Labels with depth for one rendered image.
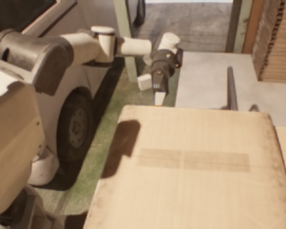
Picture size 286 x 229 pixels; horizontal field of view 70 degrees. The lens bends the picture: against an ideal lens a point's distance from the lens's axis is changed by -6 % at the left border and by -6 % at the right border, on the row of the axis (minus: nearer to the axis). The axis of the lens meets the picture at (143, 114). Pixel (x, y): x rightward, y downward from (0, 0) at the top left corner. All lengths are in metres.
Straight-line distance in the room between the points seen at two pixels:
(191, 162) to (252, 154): 0.14
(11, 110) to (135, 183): 0.28
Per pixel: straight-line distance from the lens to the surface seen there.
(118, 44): 0.77
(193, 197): 0.47
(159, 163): 0.50
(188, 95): 2.11
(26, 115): 0.42
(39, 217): 1.00
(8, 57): 0.55
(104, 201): 0.48
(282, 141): 0.65
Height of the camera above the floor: 1.54
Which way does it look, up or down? 47 degrees down
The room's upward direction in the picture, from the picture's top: 9 degrees counter-clockwise
